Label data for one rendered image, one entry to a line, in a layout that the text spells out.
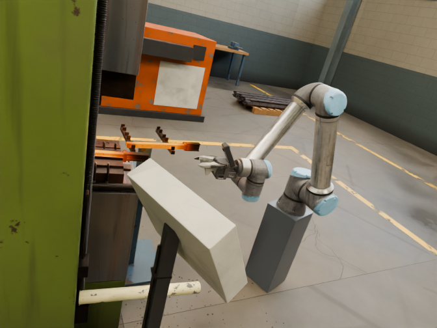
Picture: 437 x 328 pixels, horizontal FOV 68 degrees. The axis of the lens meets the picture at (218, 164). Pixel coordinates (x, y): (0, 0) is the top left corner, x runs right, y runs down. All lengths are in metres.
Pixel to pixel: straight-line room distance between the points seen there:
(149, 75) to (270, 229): 3.32
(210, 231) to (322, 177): 1.20
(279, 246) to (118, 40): 1.58
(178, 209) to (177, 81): 4.33
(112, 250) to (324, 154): 1.11
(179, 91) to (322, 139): 3.62
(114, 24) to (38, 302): 0.86
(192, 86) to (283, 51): 6.02
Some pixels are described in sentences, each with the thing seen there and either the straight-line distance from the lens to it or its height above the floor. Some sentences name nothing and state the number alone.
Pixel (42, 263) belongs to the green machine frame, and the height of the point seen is 0.85.
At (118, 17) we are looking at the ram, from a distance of 1.07.
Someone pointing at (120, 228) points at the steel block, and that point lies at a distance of 1.38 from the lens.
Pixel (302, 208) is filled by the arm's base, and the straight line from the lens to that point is 2.11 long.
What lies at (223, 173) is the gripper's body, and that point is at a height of 0.96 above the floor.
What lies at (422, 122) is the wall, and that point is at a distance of 8.62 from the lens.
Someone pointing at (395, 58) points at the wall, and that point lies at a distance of 9.30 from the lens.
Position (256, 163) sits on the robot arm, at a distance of 1.54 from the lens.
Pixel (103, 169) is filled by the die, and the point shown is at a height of 0.98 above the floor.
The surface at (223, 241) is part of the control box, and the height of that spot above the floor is 1.17.
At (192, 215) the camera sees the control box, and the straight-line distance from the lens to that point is 0.75.
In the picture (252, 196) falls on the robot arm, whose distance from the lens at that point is 1.61.
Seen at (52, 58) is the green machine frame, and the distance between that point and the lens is 0.82.
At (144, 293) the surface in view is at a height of 0.63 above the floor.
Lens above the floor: 1.59
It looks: 24 degrees down
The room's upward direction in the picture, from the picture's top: 14 degrees clockwise
